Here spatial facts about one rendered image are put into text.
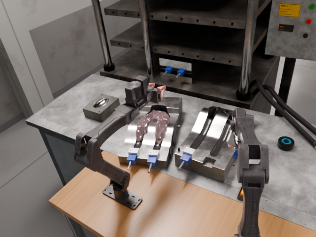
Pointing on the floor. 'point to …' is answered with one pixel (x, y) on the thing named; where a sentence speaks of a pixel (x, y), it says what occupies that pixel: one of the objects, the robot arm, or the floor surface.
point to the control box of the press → (291, 37)
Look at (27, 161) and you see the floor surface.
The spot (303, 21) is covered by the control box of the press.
